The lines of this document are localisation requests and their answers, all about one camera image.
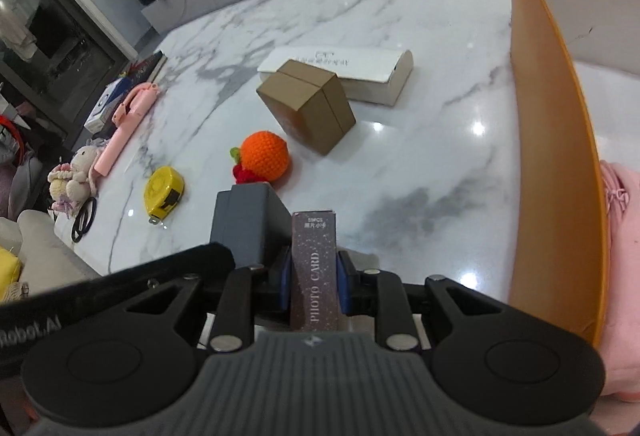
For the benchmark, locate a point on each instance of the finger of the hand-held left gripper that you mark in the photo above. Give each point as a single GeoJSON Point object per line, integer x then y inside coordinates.
{"type": "Point", "coordinates": [245, 226]}

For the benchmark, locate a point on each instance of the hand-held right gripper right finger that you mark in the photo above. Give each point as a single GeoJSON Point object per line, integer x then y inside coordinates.
{"type": "Point", "coordinates": [345, 286]}

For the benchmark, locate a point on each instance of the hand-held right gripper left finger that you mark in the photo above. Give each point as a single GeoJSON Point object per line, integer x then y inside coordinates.
{"type": "Point", "coordinates": [285, 281]}

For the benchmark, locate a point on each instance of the dark photo card box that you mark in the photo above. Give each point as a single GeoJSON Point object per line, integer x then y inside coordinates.
{"type": "Point", "coordinates": [315, 266]}

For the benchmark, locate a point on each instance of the orange cardboard box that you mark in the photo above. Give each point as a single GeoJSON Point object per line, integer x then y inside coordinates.
{"type": "Point", "coordinates": [550, 165]}

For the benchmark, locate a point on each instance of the pink plush pillow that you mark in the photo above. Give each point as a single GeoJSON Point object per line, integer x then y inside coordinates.
{"type": "Point", "coordinates": [622, 266]}

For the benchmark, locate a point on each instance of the yellow cushion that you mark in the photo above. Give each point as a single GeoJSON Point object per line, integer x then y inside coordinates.
{"type": "Point", "coordinates": [7, 270]}

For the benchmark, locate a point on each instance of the beige sofa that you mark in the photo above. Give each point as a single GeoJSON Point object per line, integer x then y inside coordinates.
{"type": "Point", "coordinates": [42, 241]}

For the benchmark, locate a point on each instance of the crochet orange toy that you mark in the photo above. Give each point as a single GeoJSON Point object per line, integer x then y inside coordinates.
{"type": "Point", "coordinates": [265, 155]}

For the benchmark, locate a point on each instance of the yellow tape measure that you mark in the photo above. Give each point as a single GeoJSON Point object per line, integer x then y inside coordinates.
{"type": "Point", "coordinates": [162, 191]}

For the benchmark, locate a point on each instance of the brown cube box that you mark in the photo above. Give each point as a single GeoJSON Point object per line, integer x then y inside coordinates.
{"type": "Point", "coordinates": [310, 110]}

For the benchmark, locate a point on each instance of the small beige plush doll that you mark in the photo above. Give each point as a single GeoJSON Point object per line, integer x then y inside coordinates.
{"type": "Point", "coordinates": [80, 170]}

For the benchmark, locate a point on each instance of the pink selfie stick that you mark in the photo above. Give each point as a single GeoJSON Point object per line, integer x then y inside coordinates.
{"type": "Point", "coordinates": [125, 125]}

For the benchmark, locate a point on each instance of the white and blue box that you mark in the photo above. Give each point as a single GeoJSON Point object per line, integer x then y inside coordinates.
{"type": "Point", "coordinates": [107, 103]}

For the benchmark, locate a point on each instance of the white long box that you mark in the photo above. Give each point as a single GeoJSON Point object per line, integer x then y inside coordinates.
{"type": "Point", "coordinates": [370, 65]}

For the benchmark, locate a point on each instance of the glass sliding door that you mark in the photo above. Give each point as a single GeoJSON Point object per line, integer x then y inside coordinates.
{"type": "Point", "coordinates": [50, 15]}

